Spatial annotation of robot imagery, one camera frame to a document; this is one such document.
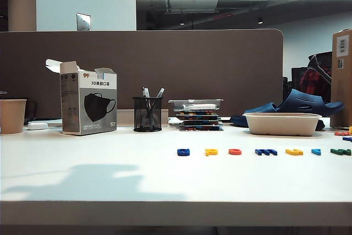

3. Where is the red plaid jacket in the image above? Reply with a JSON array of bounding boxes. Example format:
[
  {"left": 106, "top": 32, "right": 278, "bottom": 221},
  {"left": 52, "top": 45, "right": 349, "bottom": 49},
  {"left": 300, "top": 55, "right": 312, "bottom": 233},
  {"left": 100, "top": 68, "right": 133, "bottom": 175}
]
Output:
[{"left": 299, "top": 67, "right": 332, "bottom": 102}]

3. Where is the black mesh pen holder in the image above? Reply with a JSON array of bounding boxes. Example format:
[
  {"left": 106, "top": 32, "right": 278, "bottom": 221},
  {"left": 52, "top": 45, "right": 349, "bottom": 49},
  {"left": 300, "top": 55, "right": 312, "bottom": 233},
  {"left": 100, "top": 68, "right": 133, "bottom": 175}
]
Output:
[{"left": 132, "top": 96, "right": 162, "bottom": 133}]

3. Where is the brown paper cup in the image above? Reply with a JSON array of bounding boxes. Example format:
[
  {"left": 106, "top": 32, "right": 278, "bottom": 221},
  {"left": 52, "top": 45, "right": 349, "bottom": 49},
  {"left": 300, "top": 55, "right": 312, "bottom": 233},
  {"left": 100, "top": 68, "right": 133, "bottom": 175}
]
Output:
[{"left": 0, "top": 99, "right": 28, "bottom": 134}]

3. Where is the brown desk divider panel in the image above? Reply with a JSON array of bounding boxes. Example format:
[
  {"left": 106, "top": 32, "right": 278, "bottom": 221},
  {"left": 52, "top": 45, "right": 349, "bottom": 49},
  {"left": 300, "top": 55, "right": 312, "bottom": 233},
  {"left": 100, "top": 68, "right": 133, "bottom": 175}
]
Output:
[{"left": 0, "top": 28, "right": 284, "bottom": 122}]

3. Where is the green letter w magnet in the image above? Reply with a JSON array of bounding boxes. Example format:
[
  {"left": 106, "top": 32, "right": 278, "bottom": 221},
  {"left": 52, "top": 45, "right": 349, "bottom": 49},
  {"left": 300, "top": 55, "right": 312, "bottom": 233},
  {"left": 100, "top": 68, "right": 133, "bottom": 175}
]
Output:
[{"left": 330, "top": 148, "right": 352, "bottom": 156}]

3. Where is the beige pulp food tray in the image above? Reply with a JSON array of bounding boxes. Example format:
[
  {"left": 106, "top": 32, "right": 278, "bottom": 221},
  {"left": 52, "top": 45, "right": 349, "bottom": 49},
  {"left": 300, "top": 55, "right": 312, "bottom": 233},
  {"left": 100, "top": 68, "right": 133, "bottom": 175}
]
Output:
[{"left": 243, "top": 112, "right": 322, "bottom": 136}]

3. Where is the black computer monitor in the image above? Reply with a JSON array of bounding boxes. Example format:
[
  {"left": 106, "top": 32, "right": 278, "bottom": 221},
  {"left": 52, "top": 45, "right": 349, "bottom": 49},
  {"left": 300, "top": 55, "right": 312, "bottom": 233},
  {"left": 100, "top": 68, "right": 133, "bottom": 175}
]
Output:
[{"left": 291, "top": 67, "right": 309, "bottom": 92}]

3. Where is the black gel pen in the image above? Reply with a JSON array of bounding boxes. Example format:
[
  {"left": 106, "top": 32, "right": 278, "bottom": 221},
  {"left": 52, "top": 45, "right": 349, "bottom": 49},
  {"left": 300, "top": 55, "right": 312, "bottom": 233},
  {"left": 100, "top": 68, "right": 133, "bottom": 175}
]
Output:
[
  {"left": 147, "top": 88, "right": 166, "bottom": 119},
  {"left": 141, "top": 86, "right": 153, "bottom": 120}
]

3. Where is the white grey face mask box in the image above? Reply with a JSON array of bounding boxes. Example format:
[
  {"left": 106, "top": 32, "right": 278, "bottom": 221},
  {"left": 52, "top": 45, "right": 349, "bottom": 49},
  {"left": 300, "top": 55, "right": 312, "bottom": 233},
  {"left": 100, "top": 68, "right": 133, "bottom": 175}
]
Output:
[{"left": 45, "top": 58, "right": 118, "bottom": 136}]

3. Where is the metal wall switch plate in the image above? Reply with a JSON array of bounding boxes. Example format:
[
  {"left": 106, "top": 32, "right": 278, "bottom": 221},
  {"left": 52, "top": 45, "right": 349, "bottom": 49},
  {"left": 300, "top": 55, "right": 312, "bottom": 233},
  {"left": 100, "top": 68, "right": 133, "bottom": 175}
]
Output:
[{"left": 76, "top": 13, "right": 92, "bottom": 31}]

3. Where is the brown cardboard box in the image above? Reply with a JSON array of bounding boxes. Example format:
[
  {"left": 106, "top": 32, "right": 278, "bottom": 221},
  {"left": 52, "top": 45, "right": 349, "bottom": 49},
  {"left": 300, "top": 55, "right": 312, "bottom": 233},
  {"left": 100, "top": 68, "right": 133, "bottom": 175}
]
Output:
[{"left": 329, "top": 28, "right": 352, "bottom": 128}]

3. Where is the white earbuds case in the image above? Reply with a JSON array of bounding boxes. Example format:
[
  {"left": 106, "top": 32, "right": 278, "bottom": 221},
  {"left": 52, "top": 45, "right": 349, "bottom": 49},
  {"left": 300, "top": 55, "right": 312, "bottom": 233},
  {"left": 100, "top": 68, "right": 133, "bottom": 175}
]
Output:
[{"left": 27, "top": 121, "right": 49, "bottom": 130}]

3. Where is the black office chair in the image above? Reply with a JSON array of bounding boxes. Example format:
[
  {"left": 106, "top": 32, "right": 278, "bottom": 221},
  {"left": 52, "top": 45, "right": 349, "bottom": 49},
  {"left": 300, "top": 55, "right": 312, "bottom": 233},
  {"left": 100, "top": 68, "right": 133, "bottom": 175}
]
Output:
[{"left": 307, "top": 51, "right": 333, "bottom": 84}]

